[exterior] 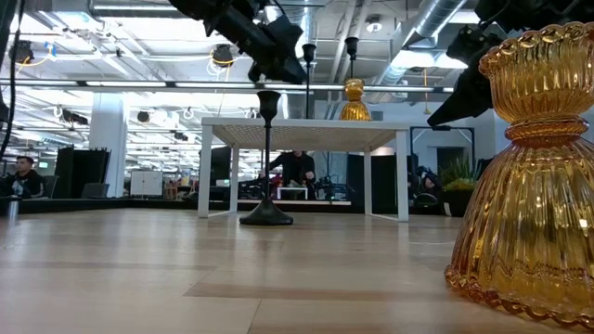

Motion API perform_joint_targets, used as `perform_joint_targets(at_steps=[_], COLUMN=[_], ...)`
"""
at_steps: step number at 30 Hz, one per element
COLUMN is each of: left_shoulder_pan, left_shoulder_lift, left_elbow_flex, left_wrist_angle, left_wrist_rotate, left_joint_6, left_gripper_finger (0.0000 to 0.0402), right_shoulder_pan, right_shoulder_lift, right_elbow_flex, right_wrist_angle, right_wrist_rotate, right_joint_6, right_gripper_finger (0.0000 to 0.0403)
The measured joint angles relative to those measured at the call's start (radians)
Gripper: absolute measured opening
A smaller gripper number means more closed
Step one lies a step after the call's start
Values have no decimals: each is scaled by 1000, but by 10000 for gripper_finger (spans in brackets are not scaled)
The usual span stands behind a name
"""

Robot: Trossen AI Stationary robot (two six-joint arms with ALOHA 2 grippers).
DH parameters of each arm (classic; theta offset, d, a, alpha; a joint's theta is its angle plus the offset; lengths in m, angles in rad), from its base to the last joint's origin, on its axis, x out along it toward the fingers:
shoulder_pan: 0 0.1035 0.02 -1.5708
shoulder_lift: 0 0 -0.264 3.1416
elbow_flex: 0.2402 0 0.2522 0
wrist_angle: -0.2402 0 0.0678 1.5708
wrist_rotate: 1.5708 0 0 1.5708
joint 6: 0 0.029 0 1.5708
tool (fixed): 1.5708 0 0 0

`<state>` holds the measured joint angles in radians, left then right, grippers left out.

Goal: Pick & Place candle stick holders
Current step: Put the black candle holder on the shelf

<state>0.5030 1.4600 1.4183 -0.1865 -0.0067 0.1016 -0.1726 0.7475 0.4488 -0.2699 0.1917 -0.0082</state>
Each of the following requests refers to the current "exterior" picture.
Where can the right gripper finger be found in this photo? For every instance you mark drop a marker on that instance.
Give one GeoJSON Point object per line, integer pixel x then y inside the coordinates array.
{"type": "Point", "coordinates": [471, 93]}

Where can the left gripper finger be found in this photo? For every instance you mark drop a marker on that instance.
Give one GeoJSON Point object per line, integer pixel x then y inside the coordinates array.
{"type": "Point", "coordinates": [256, 72]}
{"type": "Point", "coordinates": [285, 68]}

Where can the black metal candlestick holder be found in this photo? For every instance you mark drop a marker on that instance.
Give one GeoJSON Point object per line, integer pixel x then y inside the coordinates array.
{"type": "Point", "coordinates": [267, 215]}
{"type": "Point", "coordinates": [351, 46]}
{"type": "Point", "coordinates": [308, 52]}

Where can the amber glass candle holder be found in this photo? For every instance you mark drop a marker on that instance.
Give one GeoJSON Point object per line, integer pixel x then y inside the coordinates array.
{"type": "Point", "coordinates": [355, 111]}
{"type": "Point", "coordinates": [533, 209]}

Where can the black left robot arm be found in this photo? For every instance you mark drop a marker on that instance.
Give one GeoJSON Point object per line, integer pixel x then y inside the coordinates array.
{"type": "Point", "coordinates": [213, 9]}

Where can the white perforated riser table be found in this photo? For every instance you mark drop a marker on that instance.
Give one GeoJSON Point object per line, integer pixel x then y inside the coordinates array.
{"type": "Point", "coordinates": [301, 127]}

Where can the green succulent plant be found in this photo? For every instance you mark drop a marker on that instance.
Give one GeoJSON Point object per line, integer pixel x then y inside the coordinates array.
{"type": "Point", "coordinates": [459, 178]}

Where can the black monitor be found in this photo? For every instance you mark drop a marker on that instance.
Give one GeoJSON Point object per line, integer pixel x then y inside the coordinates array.
{"type": "Point", "coordinates": [220, 164]}

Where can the person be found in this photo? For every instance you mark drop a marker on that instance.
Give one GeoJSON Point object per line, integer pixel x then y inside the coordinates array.
{"type": "Point", "coordinates": [294, 169]}
{"type": "Point", "coordinates": [23, 183]}

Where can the black plant pot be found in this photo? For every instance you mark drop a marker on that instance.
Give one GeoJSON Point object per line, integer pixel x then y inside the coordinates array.
{"type": "Point", "coordinates": [457, 204]}

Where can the long ceiling light strip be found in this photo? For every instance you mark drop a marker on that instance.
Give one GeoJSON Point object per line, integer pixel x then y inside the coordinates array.
{"type": "Point", "coordinates": [139, 85]}

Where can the small white stand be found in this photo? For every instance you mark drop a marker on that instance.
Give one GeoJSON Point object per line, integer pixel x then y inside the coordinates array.
{"type": "Point", "coordinates": [292, 188]}

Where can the white cabinet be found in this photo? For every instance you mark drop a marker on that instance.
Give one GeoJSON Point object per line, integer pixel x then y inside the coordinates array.
{"type": "Point", "coordinates": [146, 183]}

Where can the white building pillar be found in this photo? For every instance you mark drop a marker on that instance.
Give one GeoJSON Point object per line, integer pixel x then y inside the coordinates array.
{"type": "Point", "coordinates": [109, 139]}

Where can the black partition panels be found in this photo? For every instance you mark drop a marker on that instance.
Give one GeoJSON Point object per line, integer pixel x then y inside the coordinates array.
{"type": "Point", "coordinates": [74, 171]}

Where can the small metal cylinder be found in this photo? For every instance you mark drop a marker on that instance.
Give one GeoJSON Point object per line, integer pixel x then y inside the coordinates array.
{"type": "Point", "coordinates": [12, 209]}

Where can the black gantry frame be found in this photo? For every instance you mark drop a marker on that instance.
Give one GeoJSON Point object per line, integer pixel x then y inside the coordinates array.
{"type": "Point", "coordinates": [445, 128]}

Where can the black aluminium table frame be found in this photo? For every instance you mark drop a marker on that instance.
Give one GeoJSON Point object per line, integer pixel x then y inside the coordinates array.
{"type": "Point", "coordinates": [93, 205]}

